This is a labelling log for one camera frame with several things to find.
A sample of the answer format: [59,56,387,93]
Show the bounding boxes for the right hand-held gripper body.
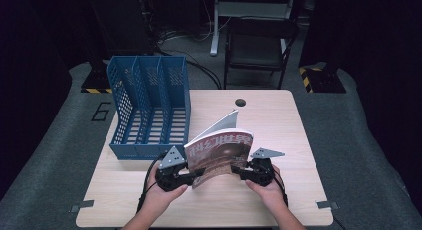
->
[244,147,286,187]

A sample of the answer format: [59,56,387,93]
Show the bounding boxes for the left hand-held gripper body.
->
[154,145,195,192]

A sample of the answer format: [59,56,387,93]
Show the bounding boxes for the magazine with reddish cover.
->
[183,109,255,190]

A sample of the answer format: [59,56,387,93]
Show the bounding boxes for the blue plastic file rack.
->
[106,55,192,161]

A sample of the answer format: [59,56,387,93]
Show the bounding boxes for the person's left hand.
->
[141,171,189,218]

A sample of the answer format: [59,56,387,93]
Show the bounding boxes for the person's right hand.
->
[244,165,288,212]

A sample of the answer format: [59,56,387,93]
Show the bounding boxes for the black stand base striped tape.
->
[298,62,348,95]
[80,56,114,95]

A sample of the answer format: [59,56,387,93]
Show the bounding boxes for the black folding chair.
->
[223,17,300,91]

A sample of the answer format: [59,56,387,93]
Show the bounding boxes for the dark equipment cabinet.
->
[84,0,155,59]

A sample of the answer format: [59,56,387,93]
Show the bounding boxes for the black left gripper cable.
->
[135,152,167,214]

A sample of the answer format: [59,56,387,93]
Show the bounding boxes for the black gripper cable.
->
[272,174,290,208]
[135,152,167,214]

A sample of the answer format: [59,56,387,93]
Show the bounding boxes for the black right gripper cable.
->
[272,174,290,208]

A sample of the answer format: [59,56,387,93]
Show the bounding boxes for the grey metal table bracket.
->
[69,199,96,214]
[315,200,340,211]

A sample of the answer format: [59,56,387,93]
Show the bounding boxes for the black floor cables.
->
[154,26,223,91]

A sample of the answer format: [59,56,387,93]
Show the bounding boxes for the white metal desk frame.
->
[209,0,298,57]

